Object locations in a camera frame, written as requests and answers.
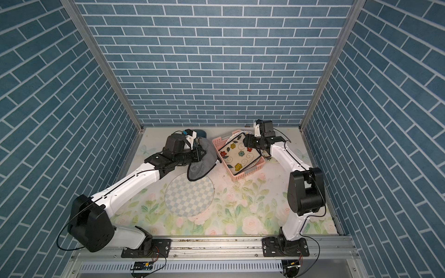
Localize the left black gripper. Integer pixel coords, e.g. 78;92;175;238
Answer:
172;145;207;166

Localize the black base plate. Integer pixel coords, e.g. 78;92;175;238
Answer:
121;239;172;258
261;236;309;257

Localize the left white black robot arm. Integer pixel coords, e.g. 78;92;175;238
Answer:
65;129;218;257

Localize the round blue checkered plate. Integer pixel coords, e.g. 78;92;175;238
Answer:
164;173;214;217

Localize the grey green cleaning cloth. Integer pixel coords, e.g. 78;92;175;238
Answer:
187;137;220;181

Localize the aluminium mounting rail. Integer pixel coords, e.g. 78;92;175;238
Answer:
69;235;359;264

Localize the square flower pattern plate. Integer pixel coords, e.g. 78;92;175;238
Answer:
217;134;261;176

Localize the teal stationery bin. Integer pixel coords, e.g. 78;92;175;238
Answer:
193;129;207;138

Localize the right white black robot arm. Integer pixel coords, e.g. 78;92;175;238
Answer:
243;119;326;257

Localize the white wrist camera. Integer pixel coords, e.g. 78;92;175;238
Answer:
254;119;263;138
182;129;197;150

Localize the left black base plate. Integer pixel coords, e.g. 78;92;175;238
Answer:
121;239;172;258

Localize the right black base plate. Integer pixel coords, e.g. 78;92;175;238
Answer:
261;236;309;257

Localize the round colourful doodle plate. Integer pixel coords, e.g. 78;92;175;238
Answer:
223;130;253;147

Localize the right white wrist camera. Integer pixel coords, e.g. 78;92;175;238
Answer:
254;119;263;138

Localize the left small circuit board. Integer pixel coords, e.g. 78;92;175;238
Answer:
130;261;154;272

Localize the right small circuit board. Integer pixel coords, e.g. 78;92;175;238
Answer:
281;260;301;278

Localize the small circuit board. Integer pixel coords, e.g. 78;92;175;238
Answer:
281;260;301;278
130;261;154;272

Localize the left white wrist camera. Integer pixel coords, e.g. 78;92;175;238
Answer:
182;129;197;150

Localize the pink plastic basket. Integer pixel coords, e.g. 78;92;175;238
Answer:
212;132;265;181

